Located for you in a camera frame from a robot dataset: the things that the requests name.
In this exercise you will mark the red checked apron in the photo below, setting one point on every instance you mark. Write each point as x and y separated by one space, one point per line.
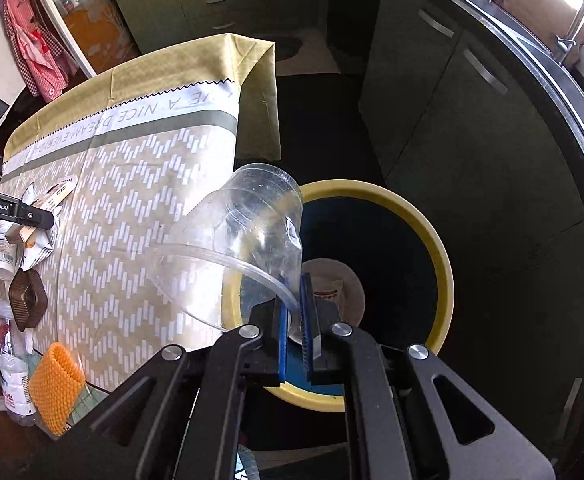
34 45

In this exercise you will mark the green sink base cabinet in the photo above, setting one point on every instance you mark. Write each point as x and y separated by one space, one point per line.
471 160

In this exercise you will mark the white carton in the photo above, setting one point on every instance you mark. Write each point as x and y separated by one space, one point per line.
39 252

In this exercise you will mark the clear plastic cup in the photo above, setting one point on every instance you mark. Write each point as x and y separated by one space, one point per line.
232 240

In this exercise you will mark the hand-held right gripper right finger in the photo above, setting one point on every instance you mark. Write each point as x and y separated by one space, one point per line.
308 332

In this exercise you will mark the clear plastic water bottle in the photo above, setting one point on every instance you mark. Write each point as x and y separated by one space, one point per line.
14 375

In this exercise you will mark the orange ribbed cup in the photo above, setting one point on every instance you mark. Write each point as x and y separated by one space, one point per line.
54 390

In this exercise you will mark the small tan box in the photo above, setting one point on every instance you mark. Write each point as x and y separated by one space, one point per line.
16 234

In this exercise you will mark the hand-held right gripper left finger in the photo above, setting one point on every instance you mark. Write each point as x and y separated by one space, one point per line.
282 342

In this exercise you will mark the white-framed sliding door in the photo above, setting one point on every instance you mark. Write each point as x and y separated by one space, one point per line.
92 25

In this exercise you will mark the paper cup with red stripe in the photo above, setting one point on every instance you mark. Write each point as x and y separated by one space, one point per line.
348 290

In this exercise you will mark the patterned beige tablecloth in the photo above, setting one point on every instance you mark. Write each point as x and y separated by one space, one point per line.
147 170

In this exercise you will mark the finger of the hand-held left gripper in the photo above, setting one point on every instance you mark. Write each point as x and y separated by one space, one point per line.
17 210

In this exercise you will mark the white pill bottle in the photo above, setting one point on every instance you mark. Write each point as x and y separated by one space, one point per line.
4 260

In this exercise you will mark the brown plastic tray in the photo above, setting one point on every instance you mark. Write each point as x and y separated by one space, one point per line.
26 300

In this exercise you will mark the tall steel faucet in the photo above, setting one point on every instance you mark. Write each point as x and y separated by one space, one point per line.
569 35

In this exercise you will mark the yellow-rimmed trash bin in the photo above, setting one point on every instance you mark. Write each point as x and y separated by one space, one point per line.
437 260

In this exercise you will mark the wooden cutting board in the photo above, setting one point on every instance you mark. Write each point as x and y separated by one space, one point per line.
536 0

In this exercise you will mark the green drawer cabinet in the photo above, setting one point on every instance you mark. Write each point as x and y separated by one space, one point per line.
197 10

